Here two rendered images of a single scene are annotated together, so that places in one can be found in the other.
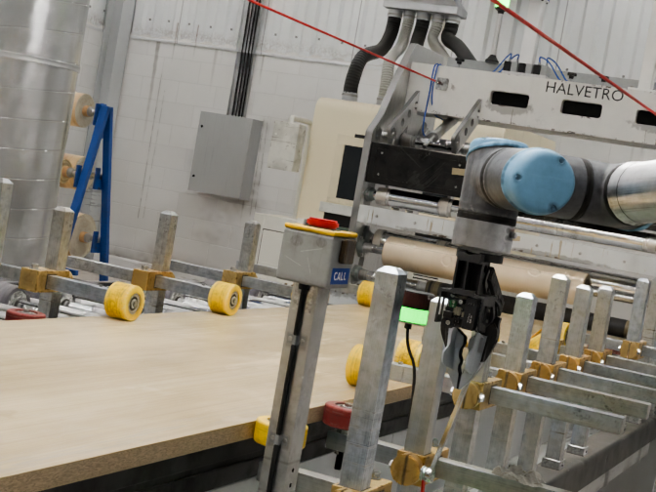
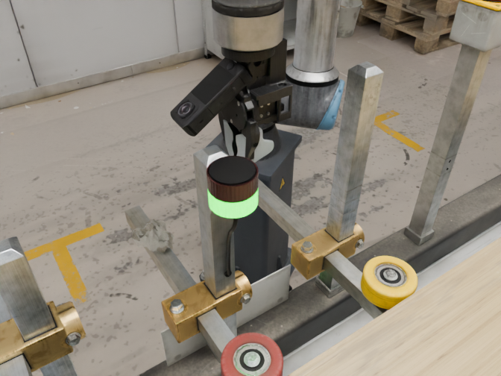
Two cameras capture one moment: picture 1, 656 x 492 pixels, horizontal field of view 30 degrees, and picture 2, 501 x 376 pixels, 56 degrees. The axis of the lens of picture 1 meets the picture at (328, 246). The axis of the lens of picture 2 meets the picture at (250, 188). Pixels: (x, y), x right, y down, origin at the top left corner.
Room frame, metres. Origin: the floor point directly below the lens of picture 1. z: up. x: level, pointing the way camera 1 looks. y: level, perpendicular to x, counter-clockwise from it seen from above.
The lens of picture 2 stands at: (2.35, 0.09, 1.45)
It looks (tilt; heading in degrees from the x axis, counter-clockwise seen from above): 39 degrees down; 212
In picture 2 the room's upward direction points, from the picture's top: straight up
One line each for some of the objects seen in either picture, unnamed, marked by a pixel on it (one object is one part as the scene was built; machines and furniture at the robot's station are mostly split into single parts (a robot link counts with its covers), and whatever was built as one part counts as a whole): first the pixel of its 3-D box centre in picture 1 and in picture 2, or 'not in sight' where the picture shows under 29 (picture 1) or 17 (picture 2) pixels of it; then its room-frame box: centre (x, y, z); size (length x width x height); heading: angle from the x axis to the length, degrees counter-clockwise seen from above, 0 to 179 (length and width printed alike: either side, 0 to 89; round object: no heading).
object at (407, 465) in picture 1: (417, 464); (209, 304); (2.00, -0.21, 0.85); 0.13 x 0.06 x 0.05; 155
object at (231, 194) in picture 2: (416, 299); (232, 177); (1.99, -0.16, 1.11); 0.06 x 0.06 x 0.02
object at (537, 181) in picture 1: (533, 182); not in sight; (1.74, -0.27, 1.33); 0.12 x 0.12 x 0.09; 16
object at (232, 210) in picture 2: (413, 313); (232, 194); (1.99, -0.16, 1.09); 0.06 x 0.06 x 0.02
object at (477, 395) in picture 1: (476, 391); (23, 344); (2.22, -0.31, 0.95); 0.13 x 0.06 x 0.05; 155
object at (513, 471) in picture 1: (520, 471); (152, 233); (1.94, -0.37, 0.87); 0.09 x 0.07 x 0.02; 65
